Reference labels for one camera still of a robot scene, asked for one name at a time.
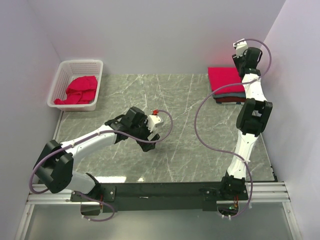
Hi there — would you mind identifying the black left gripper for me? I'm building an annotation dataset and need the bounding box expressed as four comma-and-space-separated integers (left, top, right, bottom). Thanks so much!
130, 115, 160, 151

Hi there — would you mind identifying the red t-shirt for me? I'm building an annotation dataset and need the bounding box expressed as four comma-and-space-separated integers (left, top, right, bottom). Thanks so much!
54, 76, 98, 105
207, 67, 245, 94
215, 97, 246, 105

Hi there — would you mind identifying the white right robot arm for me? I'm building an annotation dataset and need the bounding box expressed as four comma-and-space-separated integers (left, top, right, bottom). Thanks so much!
219, 44, 273, 200

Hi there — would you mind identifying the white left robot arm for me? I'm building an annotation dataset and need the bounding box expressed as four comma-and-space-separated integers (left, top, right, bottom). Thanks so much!
33, 106, 164, 201

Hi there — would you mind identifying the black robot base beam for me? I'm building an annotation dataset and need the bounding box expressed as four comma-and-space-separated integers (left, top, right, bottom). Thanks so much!
69, 181, 248, 214

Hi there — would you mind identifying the folded red t-shirt in stack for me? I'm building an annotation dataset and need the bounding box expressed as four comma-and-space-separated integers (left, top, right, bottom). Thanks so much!
215, 97, 246, 105

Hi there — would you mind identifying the folded teal t-shirt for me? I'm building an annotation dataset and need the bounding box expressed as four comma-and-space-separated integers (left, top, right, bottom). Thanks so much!
212, 92, 246, 99

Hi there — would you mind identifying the red t-shirt in basket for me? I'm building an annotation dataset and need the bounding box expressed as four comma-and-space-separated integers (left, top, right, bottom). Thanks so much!
54, 76, 98, 105

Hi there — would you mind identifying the white plastic laundry basket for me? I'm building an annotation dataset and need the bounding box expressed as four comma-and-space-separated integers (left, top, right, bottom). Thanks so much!
47, 59, 103, 111

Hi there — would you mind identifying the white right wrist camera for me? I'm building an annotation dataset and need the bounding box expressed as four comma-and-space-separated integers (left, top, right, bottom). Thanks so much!
233, 38, 248, 57

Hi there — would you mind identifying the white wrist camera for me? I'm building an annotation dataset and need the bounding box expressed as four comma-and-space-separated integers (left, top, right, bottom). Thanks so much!
146, 109, 164, 132
233, 38, 248, 57

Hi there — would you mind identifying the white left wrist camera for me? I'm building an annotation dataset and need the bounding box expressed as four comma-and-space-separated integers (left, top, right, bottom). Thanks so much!
146, 109, 164, 132

